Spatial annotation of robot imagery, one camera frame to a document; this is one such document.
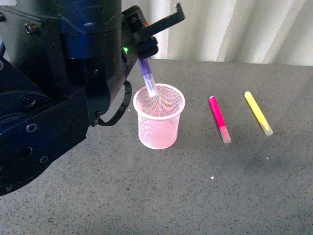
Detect pink highlighter pen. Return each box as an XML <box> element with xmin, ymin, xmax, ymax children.
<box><xmin>208</xmin><ymin>96</ymin><xmax>231</xmax><ymax>144</ymax></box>

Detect yellow highlighter pen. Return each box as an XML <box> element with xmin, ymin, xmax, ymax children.
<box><xmin>244</xmin><ymin>91</ymin><xmax>273</xmax><ymax>136</ymax></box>

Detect black cable loop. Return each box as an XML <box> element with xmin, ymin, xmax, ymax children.
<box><xmin>94</xmin><ymin>79</ymin><xmax>133</xmax><ymax>127</ymax></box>

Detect pink mesh cup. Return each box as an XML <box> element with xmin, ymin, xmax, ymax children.
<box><xmin>133</xmin><ymin>83</ymin><xmax>185</xmax><ymax>150</ymax></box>

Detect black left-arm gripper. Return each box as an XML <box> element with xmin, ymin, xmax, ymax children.
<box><xmin>121</xmin><ymin>2</ymin><xmax>185</xmax><ymax>80</ymax></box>

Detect white curtain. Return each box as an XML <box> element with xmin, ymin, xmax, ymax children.
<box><xmin>121</xmin><ymin>0</ymin><xmax>313</xmax><ymax>67</ymax></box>

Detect purple highlighter pen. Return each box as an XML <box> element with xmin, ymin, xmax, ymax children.
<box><xmin>137</xmin><ymin>59</ymin><xmax>158</xmax><ymax>97</ymax></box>

